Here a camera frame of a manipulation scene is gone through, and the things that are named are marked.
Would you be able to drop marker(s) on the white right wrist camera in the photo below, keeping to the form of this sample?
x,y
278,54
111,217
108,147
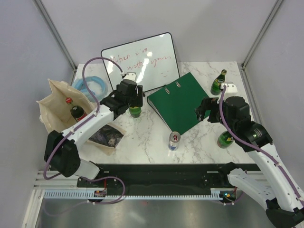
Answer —
x,y
231,88

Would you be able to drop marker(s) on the right aluminium frame post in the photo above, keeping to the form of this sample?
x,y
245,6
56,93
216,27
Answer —
x,y
266,25

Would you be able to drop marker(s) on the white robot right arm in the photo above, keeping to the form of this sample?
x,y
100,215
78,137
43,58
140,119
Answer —
x,y
283,199

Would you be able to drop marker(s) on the green ring binder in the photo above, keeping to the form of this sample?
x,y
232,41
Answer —
x,y
176,103

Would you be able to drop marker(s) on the cola bottle red cap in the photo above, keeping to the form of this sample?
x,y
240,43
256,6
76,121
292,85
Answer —
x,y
77,112

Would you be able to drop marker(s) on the small white whiteboard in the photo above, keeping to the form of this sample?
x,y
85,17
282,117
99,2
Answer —
x,y
152,59

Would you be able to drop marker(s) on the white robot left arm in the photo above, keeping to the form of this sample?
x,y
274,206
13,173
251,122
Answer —
x,y
62,148

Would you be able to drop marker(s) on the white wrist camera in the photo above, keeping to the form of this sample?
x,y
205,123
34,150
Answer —
x,y
129,76
231,88

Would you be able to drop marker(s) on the beige canvas tote bag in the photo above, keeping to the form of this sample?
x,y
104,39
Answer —
x,y
55,115

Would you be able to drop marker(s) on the silver blue energy drink can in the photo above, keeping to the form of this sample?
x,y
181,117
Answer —
x,y
174,140

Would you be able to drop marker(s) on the left aluminium frame post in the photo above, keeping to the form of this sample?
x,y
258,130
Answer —
x,y
51,26

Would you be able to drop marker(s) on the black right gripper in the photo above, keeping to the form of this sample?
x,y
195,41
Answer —
x,y
205,105

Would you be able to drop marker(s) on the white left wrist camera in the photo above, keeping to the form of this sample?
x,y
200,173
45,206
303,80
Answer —
x,y
129,76

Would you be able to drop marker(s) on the green perrier bottle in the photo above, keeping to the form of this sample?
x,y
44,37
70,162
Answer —
x,y
225,140
216,85
135,112

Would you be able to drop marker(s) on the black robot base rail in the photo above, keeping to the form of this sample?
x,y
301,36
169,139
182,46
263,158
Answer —
x,y
159,179

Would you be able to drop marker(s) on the aluminium frame post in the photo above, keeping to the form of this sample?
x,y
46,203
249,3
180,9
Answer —
x,y
266,25
51,26

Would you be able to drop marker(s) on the white slotted cable duct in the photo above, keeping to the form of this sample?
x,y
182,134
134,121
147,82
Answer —
x,y
94,195

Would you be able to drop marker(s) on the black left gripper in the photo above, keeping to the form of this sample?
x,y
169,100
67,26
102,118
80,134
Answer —
x,y
138,100

